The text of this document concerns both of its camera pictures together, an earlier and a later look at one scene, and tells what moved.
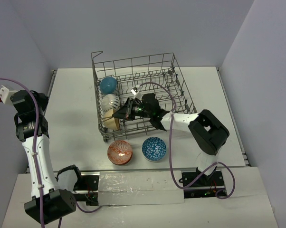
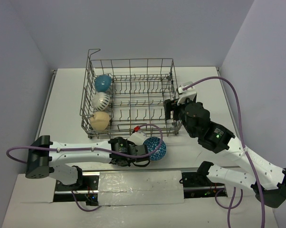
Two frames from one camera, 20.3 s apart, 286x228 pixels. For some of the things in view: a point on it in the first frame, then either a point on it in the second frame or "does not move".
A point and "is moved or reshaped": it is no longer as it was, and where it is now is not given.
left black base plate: x=87 y=190 does not move
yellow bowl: x=110 y=121 to x=99 y=120
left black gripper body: x=17 y=99 to x=141 y=150
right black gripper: x=126 y=111 to x=170 y=105
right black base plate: x=206 y=186 does not move
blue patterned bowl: x=154 y=148 does not move
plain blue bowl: x=108 y=85 is moved or reshaped
